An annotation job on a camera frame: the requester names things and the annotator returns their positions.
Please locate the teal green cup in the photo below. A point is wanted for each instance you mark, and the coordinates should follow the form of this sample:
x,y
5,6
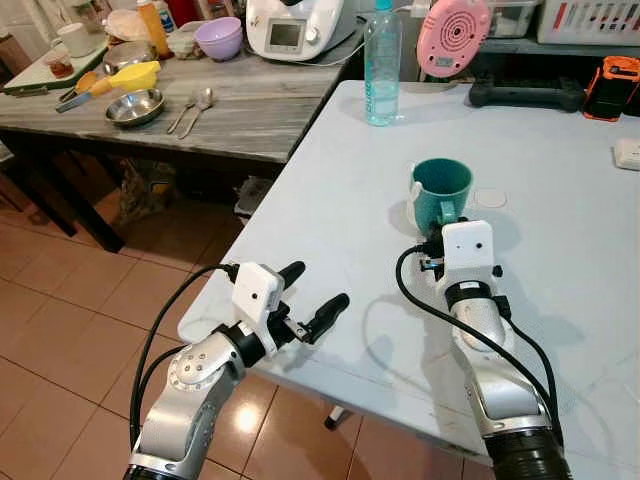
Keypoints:
x,y
440,185

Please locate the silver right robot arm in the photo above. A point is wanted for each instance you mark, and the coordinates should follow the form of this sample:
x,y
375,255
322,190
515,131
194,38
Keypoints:
x,y
495,370

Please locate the grey topped dark wooden table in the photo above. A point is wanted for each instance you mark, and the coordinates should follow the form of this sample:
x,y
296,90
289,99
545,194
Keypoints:
x,y
250,115

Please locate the patterned bag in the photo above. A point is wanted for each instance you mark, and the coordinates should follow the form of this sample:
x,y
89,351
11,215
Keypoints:
x,y
148,190

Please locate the clear plastic water bottle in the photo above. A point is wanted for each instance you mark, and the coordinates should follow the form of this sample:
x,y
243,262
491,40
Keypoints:
x,y
382,70

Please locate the steel spoon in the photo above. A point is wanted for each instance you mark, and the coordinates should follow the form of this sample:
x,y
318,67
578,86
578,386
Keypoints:
x,y
203,98
180,117

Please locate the pink round appliance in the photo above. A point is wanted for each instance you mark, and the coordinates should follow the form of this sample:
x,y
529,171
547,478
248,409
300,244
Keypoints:
x,y
452,35

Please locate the white power strip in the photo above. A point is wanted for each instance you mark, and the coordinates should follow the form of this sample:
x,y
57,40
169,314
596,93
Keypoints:
x,y
629,154

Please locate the small steel bowl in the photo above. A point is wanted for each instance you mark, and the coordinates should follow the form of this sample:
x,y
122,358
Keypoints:
x,y
135,108

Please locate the white kitchen machine with display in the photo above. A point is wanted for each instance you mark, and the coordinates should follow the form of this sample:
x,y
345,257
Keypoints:
x,y
300,30

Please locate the orange and black device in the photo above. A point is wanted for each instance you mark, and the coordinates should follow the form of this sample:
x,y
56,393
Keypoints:
x,y
612,90

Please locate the purple plastic bowl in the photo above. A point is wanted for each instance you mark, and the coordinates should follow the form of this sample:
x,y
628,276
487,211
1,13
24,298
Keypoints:
x,y
219,40

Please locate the clear plastic container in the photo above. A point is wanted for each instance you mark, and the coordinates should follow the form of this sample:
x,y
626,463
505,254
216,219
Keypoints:
x,y
512,18

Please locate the yellow plastic funnel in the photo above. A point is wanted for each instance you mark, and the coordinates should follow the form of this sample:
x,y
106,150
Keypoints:
x,y
135,76

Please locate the orange bottle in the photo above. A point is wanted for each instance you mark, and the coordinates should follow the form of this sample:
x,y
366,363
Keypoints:
x,y
153,28

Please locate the white slatted plastic basket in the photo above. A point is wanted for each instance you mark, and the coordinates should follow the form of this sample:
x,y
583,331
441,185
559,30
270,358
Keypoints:
x,y
590,20

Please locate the small glass with brown content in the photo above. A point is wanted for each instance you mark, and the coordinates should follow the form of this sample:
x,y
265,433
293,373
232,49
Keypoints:
x,y
60,66

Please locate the white mug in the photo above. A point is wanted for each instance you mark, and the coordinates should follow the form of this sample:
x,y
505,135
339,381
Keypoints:
x,y
75,40

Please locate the green rimmed white tray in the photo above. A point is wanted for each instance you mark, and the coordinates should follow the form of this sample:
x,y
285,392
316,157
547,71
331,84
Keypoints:
x,y
30,75

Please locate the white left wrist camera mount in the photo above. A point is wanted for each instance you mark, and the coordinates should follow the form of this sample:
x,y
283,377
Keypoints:
x,y
256,290

